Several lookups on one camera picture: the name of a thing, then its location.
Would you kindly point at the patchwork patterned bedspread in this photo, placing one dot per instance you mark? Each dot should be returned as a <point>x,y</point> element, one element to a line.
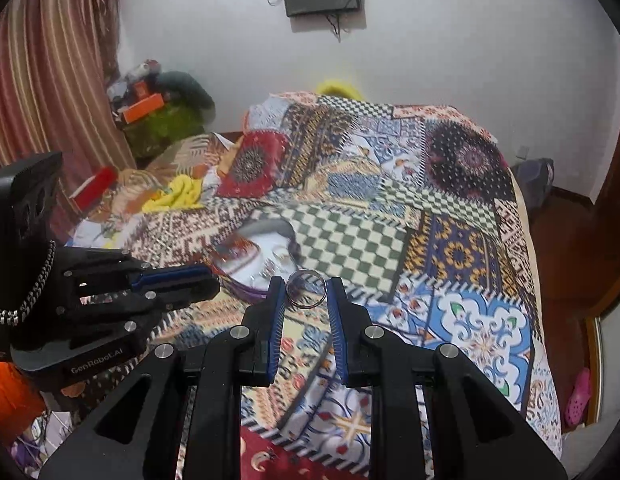
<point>413,207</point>

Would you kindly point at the pink slipper on floor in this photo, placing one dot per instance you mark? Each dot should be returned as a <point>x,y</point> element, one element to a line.
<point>578,401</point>

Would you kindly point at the orange jacket sleeve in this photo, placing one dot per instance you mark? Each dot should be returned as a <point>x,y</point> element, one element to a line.
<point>20,403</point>

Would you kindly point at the red rectangular box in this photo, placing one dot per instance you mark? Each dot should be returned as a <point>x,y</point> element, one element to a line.
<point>92,189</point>

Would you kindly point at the yellow cloth on bed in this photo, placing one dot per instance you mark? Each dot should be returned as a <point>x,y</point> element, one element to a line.
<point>182,193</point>

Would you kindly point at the red striped curtain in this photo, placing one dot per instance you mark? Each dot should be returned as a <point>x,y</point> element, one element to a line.
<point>57,58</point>

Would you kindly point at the green cloth covered pile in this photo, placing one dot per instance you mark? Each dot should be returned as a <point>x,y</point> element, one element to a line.
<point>154,133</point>

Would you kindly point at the purple heart-shaped jewelry box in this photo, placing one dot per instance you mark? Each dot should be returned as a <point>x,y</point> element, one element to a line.
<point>253,254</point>

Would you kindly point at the dark bag on floor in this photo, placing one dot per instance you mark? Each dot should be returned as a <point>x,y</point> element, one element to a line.
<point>535,179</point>

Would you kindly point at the yellow round object behind bed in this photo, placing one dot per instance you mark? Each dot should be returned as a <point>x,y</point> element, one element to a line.
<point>339,88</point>

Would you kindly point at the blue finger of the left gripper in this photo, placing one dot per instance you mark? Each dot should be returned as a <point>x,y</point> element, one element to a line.
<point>150,277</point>

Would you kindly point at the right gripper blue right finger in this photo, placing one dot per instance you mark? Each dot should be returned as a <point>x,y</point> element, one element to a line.
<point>353,358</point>

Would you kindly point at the orange box on pile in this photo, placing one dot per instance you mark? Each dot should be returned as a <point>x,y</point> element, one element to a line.
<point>143,108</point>

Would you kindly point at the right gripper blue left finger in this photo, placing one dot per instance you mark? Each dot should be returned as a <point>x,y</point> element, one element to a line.
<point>259,359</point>

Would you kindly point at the brown wooden door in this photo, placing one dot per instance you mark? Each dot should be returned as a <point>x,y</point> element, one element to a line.
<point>606,225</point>

